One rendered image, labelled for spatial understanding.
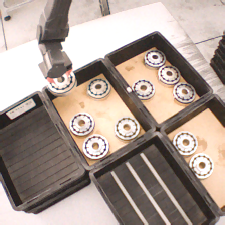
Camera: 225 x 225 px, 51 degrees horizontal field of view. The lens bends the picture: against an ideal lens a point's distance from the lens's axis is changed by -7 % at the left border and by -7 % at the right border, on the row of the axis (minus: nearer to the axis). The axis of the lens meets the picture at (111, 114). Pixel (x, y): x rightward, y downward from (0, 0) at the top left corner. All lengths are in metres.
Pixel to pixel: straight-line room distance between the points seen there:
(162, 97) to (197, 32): 1.58
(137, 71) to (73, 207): 0.67
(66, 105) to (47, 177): 0.32
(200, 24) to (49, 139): 2.06
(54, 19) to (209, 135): 0.76
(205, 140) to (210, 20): 1.89
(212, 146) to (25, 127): 0.79
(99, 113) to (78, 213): 0.43
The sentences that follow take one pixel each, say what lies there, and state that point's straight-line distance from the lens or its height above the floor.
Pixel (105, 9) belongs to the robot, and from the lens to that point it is 1.76.
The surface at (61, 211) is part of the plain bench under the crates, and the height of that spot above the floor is 0.70.
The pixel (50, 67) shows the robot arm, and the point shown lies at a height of 1.25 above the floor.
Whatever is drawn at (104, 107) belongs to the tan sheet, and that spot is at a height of 0.83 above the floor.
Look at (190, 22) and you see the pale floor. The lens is 2.70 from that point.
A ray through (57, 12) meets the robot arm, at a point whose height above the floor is 1.39.
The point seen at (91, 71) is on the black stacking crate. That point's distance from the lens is 1.12.
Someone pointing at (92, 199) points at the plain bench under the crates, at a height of 0.70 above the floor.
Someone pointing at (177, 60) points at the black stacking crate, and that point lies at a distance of 1.16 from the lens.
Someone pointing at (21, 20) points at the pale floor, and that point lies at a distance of 2.86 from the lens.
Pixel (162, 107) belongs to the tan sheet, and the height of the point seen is 0.83.
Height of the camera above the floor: 1.79
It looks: 64 degrees down
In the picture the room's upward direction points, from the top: 4 degrees counter-clockwise
